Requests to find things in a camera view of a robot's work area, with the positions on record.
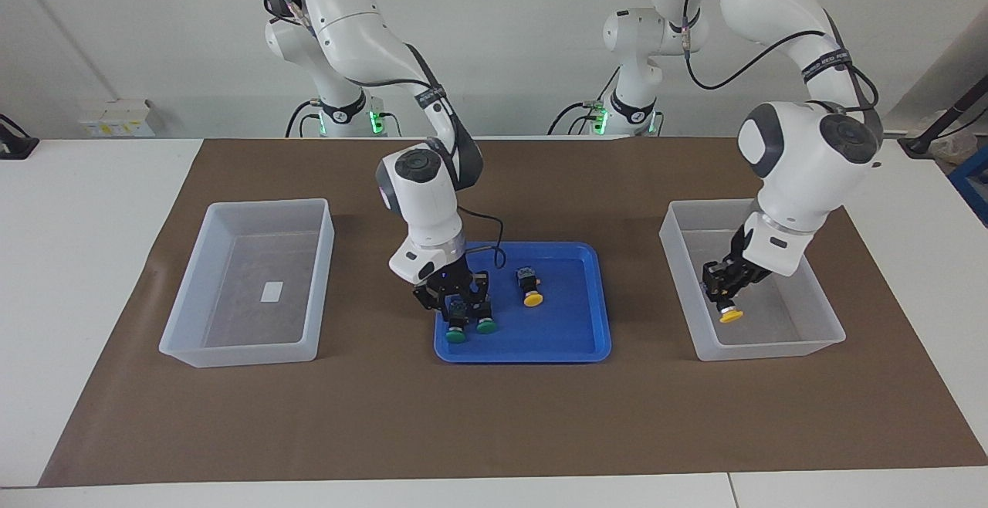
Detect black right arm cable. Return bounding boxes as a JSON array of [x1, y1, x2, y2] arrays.
[[265, 0, 507, 269]]

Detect translucent white plastic box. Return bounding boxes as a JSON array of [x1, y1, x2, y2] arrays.
[[660, 199, 846, 362], [159, 199, 335, 368]]

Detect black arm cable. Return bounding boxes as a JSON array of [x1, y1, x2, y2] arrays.
[[265, 0, 507, 269], [679, 0, 881, 115]]

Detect black desk clamp object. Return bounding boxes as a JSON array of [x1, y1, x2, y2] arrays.
[[0, 113, 39, 160]]

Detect white wall socket box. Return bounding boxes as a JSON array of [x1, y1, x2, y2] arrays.
[[77, 99, 152, 138]]

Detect black pole stand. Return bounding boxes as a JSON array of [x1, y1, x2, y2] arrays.
[[899, 74, 988, 157]]

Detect brown paper table mat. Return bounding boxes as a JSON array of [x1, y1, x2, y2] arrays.
[[39, 137, 988, 487]]

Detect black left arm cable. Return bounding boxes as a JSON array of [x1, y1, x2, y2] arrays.
[[679, 0, 881, 115]]

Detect black base power cable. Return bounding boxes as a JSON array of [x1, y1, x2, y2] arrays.
[[284, 97, 321, 138], [546, 68, 618, 137]]

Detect blue metal frame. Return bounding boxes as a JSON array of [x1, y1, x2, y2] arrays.
[[948, 145, 988, 225]]

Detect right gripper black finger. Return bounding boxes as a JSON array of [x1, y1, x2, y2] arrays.
[[417, 286, 458, 322], [467, 270, 495, 322]]

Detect blue plastic tray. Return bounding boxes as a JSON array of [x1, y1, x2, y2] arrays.
[[434, 242, 613, 364]]

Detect yellow push button switch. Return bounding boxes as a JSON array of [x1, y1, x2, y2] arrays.
[[714, 292, 746, 324], [516, 266, 544, 308]]

